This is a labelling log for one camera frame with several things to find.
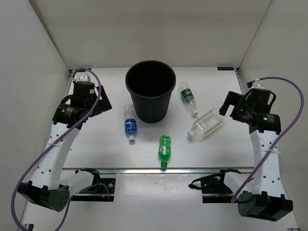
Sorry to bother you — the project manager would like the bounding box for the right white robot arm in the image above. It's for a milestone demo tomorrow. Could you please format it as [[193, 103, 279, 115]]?
[[216, 89, 293, 222]]

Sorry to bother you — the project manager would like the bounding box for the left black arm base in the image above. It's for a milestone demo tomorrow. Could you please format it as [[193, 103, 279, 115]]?
[[72, 168, 116, 202]]

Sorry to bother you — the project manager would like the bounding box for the aluminium table rail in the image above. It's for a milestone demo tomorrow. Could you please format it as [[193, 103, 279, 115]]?
[[62, 167, 256, 175]]

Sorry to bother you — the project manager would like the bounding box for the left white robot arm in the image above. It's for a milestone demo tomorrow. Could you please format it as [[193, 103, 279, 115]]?
[[17, 72, 112, 212]]

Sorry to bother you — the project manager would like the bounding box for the blue table label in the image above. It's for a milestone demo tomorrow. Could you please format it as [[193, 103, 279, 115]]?
[[217, 66, 234, 71]]

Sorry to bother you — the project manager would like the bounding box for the green label clear bottle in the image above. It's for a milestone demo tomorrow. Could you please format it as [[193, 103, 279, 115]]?
[[178, 81, 198, 116]]

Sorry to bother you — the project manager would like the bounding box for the blue label water bottle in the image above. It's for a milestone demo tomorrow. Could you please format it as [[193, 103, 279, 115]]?
[[123, 104, 137, 143]]

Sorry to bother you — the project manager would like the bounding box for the large clear plastic bottle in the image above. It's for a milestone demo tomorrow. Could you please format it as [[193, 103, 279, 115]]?
[[187, 107, 224, 139]]

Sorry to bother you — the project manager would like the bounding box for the green soda bottle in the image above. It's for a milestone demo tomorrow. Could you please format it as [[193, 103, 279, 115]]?
[[158, 135, 171, 168]]

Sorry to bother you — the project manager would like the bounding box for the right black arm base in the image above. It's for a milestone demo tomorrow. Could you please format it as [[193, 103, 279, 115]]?
[[188, 168, 241, 204]]

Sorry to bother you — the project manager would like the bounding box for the black ribbed plastic bin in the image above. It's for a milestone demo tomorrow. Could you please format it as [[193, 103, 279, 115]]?
[[125, 60, 176, 123]]

